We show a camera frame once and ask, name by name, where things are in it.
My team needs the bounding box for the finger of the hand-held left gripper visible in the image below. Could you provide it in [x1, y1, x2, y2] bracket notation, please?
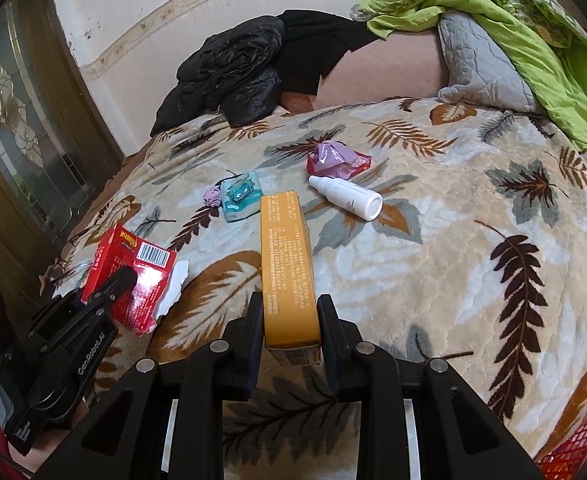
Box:
[80, 266, 139, 318]

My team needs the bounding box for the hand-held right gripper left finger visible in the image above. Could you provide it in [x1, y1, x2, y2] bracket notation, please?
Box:
[30, 290, 266, 480]

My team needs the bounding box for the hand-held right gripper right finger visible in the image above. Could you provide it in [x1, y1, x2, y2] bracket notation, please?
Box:
[316, 294, 547, 480]

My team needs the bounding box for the red cigarette box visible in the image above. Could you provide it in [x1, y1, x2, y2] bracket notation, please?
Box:
[80, 222, 190, 335]

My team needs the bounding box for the yellow cardboard box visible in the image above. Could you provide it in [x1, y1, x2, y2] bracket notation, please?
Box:
[259, 190, 323, 367]

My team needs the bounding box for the teal tissue packet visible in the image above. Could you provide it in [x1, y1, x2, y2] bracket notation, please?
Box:
[220, 170, 266, 223]

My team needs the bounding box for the white plastic bottle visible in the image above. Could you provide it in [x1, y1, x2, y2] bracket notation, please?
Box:
[307, 174, 384, 222]

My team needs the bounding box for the purple and red plastic bag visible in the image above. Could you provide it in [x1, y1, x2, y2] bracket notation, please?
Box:
[306, 141, 373, 181]

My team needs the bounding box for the red plastic basket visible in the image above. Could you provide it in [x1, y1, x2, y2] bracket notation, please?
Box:
[533, 395, 587, 480]

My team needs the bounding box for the person's left forearm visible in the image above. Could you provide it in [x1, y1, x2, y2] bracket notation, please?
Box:
[0, 410, 79, 478]

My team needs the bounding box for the leaf printed blanket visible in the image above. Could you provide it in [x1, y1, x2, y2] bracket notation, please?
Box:
[38, 95, 587, 480]

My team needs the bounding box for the wooden door with patterned glass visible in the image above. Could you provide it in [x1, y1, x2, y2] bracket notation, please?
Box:
[0, 0, 124, 281]

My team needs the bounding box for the black puffer jacket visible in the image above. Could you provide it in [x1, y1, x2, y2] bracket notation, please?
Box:
[149, 15, 286, 137]

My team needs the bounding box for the grey quilted pillow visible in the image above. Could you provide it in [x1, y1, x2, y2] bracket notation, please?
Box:
[436, 10, 547, 115]

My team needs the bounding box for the green quilt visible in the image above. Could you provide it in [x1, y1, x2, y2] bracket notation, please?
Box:
[366, 0, 587, 153]

